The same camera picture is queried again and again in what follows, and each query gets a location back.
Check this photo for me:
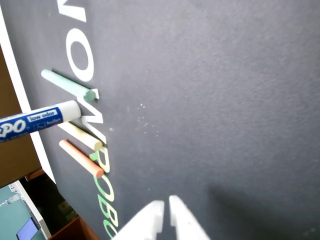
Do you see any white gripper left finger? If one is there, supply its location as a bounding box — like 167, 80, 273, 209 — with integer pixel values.
113, 199, 165, 240

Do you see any green chalk stick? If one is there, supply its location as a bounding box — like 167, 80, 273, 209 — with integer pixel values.
40, 68, 97, 103

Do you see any blue Expo dry-erase marker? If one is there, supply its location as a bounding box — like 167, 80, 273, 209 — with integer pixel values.
0, 99, 82, 145

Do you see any orange chalk stick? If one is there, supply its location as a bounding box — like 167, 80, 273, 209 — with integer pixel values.
58, 139, 105, 179

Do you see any dark grey WOWROBO mat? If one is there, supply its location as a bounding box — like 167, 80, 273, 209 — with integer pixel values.
3, 0, 320, 240

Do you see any yellow chalk stick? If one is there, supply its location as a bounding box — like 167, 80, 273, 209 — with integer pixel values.
66, 121, 104, 151

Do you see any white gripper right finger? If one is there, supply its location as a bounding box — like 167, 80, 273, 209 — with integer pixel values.
169, 194, 211, 240

